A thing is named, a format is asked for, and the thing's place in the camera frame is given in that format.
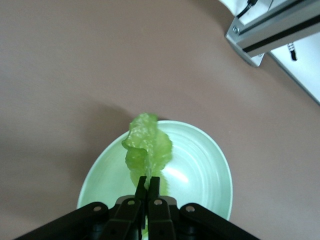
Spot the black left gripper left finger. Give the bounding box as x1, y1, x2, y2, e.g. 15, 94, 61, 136
14, 176, 148, 240

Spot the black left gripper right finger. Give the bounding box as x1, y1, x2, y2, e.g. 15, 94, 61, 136
148, 176, 261, 240

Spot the green lettuce leaf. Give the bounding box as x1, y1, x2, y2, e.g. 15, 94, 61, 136
121, 112, 174, 236

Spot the light green round plate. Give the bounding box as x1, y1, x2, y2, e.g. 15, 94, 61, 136
76, 120, 234, 224

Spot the brown table cover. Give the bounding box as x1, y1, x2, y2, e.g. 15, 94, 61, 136
0, 0, 320, 240

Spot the black and white connector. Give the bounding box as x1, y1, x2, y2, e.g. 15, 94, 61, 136
286, 42, 299, 61

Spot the aluminium profile post with bracket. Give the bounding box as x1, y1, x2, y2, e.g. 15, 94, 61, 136
224, 0, 320, 68

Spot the black cable by post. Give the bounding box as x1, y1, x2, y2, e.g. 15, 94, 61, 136
236, 0, 257, 19

